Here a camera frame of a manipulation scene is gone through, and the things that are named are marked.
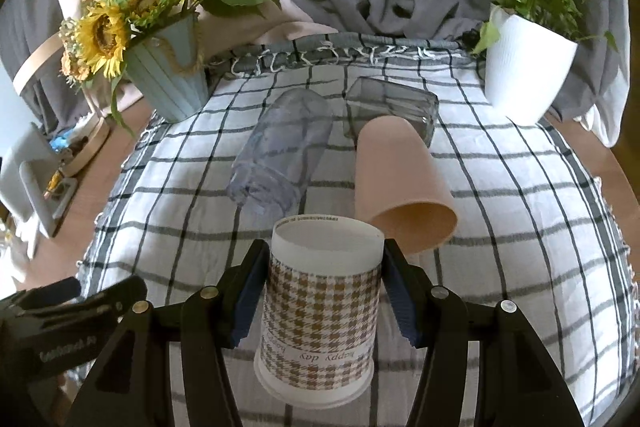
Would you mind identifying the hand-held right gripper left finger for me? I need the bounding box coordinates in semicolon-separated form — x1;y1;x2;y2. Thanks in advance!
68;239;272;427

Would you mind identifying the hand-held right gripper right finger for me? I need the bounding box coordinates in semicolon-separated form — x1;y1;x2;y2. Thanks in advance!
382;239;587;427

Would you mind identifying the houndstooth paper cup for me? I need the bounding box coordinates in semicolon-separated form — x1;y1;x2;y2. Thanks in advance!
254;214;385;411

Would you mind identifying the beige plastic cup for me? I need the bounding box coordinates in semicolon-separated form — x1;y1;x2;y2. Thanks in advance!
354;115;459;256

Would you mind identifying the clear plastic cup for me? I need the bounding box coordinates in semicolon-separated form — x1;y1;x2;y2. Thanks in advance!
226;88;334;218

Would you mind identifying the grey square glass cup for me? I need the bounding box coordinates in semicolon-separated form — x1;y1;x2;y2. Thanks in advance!
343;76;440;146

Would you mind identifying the checked tablecloth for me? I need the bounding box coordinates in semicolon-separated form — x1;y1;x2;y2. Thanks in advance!
65;32;640;427

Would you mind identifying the white stand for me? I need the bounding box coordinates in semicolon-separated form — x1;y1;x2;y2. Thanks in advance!
0;123;78;258

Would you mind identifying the light blue flower pot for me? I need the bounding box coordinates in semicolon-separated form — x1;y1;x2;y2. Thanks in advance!
121;12;210;124

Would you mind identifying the white plant pot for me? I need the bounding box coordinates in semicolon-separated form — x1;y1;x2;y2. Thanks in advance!
484;3;579;126

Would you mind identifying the sunflower bouquet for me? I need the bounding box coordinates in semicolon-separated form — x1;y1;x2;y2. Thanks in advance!
58;0;282;138

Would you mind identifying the round wooden frame stand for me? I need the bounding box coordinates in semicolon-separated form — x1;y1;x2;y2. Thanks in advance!
12;32;112;178

